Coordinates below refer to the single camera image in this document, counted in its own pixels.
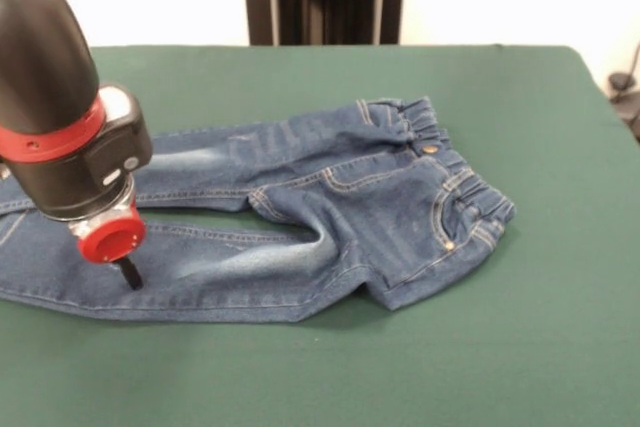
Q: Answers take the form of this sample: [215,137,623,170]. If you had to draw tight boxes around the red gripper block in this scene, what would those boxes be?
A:
[77,205,147,292]

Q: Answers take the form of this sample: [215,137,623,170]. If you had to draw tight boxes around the dark green table cloth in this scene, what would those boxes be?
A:
[0,45,640,427]

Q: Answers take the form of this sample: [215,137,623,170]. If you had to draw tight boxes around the black cable with plug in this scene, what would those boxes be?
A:
[607,41,640,143]

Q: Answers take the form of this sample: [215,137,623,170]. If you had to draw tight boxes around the blue denim jeans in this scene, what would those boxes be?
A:
[0,95,517,324]

